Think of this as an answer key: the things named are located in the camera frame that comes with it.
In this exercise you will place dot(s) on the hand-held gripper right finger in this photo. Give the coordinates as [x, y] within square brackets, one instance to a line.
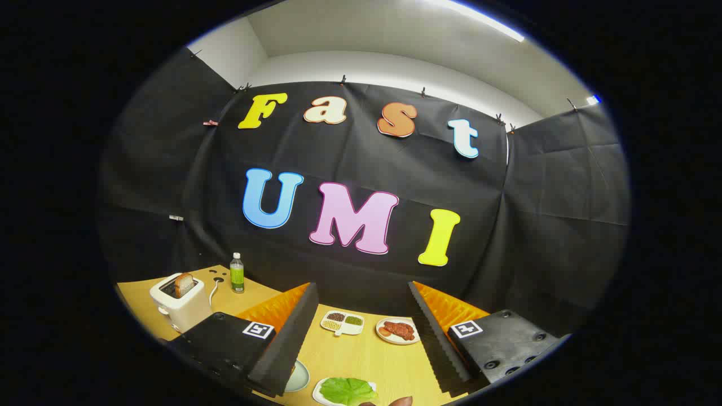
[437, 344]

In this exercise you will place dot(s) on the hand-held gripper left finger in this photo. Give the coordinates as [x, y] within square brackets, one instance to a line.
[287, 338]

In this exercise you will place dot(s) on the white plate with meat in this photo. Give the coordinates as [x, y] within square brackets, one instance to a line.
[397, 341]

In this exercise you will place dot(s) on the red cooked meat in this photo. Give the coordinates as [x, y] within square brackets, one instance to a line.
[399, 330]

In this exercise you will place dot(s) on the pale green plate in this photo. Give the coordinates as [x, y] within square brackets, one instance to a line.
[300, 379]

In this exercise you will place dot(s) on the white divided dish of beans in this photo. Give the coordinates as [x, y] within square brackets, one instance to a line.
[342, 323]

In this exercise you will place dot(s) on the white plate with lettuce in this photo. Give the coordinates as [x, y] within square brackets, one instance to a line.
[317, 395]

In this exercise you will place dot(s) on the brown rounded object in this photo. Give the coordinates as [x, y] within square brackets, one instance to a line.
[397, 402]

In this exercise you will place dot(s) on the green lettuce leaf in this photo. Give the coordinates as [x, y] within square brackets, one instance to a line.
[347, 391]

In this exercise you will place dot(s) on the green drink bottle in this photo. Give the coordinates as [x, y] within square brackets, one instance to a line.
[237, 276]

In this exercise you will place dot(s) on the white toaster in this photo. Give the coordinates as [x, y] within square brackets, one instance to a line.
[186, 309]

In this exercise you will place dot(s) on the bread slice in toaster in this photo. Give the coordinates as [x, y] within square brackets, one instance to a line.
[183, 285]

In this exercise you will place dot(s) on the black backdrop cloth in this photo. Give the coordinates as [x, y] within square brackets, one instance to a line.
[350, 152]

